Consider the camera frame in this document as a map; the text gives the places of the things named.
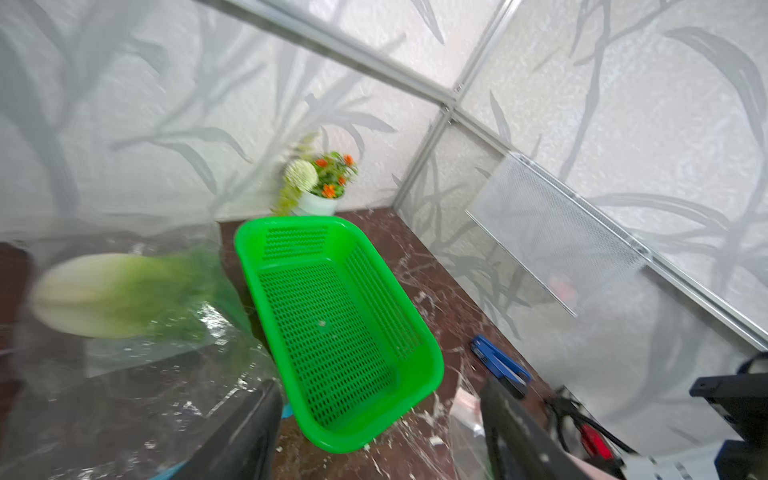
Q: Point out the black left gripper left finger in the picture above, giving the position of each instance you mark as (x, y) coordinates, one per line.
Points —
(244, 446)

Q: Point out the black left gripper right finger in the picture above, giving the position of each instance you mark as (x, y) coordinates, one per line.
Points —
(518, 448)

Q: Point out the clear zip-top bag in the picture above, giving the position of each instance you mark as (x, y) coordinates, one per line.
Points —
(467, 438)
(133, 357)

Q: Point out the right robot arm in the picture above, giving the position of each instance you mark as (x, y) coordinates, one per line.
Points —
(741, 400)

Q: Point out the far chinese cabbage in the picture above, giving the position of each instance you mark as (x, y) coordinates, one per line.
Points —
(181, 295)

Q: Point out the red object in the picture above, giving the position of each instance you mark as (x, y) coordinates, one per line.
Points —
(594, 444)

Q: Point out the green plastic basket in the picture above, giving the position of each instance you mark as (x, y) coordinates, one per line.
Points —
(353, 352)

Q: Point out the potted flower plant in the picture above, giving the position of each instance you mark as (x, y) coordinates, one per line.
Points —
(313, 183)

